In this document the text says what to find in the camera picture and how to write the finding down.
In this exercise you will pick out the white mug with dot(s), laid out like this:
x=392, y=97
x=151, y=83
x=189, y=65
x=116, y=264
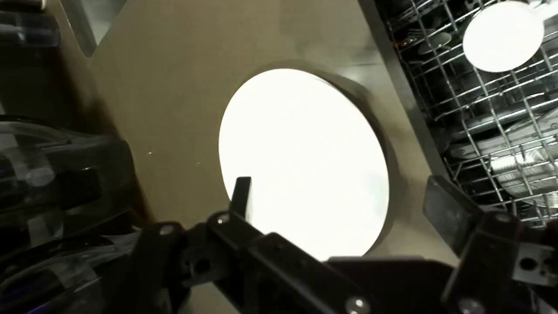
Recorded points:
x=503, y=36

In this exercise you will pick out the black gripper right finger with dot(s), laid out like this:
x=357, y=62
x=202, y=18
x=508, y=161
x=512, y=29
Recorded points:
x=454, y=210

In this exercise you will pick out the white round plate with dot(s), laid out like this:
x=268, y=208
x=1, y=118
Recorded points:
x=303, y=158

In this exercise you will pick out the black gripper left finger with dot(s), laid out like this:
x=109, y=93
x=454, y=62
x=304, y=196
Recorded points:
x=242, y=198

